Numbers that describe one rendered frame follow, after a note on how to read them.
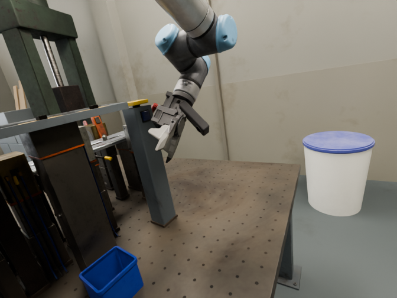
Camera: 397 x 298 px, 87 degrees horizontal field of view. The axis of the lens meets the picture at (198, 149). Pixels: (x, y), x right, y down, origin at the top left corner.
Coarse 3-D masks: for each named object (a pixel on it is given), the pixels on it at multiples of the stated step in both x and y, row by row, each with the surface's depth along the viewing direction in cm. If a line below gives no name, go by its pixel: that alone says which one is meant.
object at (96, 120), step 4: (96, 116) 106; (92, 120) 105; (96, 120) 105; (100, 120) 107; (96, 124) 106; (100, 124) 107; (96, 128) 106; (100, 128) 107; (104, 128) 108; (100, 132) 107; (104, 132) 108; (100, 136) 106
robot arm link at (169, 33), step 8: (168, 24) 56; (160, 32) 57; (168, 32) 54; (176, 32) 55; (184, 32) 54; (160, 40) 55; (168, 40) 54; (176, 40) 55; (184, 40) 53; (160, 48) 57; (168, 48) 56; (176, 48) 56; (184, 48) 54; (168, 56) 59; (176, 56) 58; (184, 56) 57; (192, 56) 56; (176, 64) 61; (184, 64) 61; (192, 64) 62
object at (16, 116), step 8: (8, 112) 338; (16, 112) 347; (24, 112) 357; (0, 120) 349; (8, 120) 339; (16, 120) 347; (24, 120) 357; (16, 136) 342; (0, 144) 389; (8, 144) 370; (16, 144) 353; (8, 152) 382; (24, 152) 346
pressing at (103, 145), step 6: (120, 132) 108; (108, 138) 99; (114, 138) 96; (120, 138) 93; (96, 144) 91; (102, 144) 87; (108, 144) 88; (114, 144) 90; (96, 150) 84; (30, 162) 80
